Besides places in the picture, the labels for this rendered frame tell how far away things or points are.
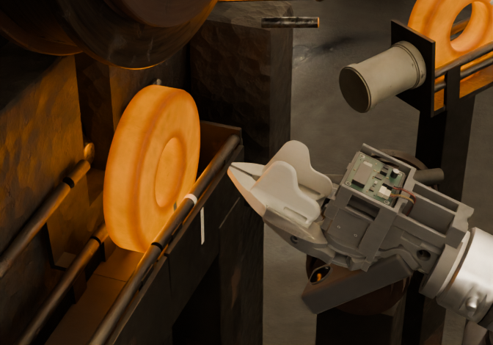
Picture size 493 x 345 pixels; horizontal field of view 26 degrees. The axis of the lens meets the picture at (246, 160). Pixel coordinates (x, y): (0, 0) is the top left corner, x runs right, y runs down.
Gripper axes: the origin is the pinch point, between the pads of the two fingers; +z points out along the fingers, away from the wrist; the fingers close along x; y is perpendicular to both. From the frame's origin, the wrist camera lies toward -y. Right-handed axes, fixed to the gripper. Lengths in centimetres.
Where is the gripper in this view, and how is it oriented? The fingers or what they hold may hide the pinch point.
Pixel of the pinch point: (239, 179)
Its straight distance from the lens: 97.1
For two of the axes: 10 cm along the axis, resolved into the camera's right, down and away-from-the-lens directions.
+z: -8.9, -4.4, 1.1
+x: -3.5, 5.2, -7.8
